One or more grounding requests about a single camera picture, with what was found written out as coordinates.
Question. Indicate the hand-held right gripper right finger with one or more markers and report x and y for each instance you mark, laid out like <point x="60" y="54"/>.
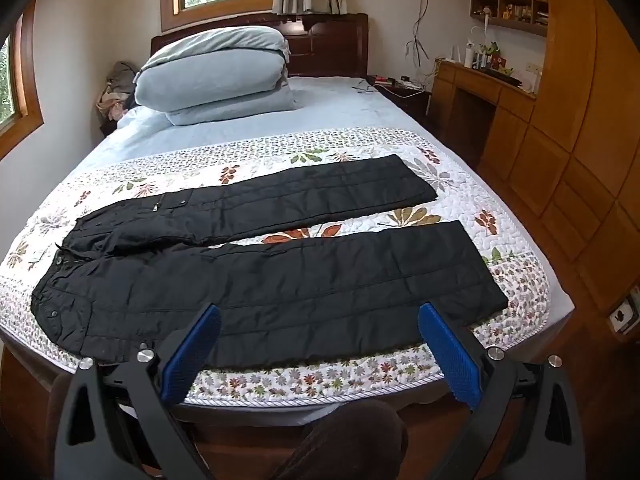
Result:
<point x="447" y="355"/>

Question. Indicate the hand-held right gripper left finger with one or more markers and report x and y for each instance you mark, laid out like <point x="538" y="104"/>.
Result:
<point x="192" y="355"/>

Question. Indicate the black pants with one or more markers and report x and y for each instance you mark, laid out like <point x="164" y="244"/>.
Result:
<point x="300" y="280"/>

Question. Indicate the person's leg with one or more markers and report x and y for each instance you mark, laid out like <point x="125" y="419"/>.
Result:
<point x="345" y="445"/>

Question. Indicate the floral quilted bedspread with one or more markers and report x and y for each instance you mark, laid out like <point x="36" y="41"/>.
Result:
<point x="280" y="152"/>

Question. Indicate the light blue pillow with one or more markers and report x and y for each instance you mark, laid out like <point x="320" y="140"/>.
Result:
<point x="240" y="107"/>

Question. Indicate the wooden desk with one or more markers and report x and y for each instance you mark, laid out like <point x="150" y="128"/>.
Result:
<point x="480" y="105"/>

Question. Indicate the dark wooden nightstand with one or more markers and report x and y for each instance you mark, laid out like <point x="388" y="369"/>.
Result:
<point x="407" y="100"/>

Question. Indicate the wooden wardrobe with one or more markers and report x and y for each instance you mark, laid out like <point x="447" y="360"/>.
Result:
<point x="585" y="135"/>

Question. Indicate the pile of clothes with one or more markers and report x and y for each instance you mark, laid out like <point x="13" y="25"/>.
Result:
<point x="117" y="87"/>

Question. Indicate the stack of light blue pillows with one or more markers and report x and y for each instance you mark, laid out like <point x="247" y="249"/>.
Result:
<point x="210" y="65"/>

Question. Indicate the white bottle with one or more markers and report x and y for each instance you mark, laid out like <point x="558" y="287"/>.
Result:
<point x="468" y="57"/>

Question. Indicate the white wall socket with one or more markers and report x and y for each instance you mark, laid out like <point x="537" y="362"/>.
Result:
<point x="622" y="316"/>

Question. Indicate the dark wooden bed frame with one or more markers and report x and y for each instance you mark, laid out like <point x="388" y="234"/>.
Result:
<point x="330" y="40"/>

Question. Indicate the wooden wall shelf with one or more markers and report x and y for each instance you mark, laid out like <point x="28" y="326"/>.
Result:
<point x="510" y="5"/>

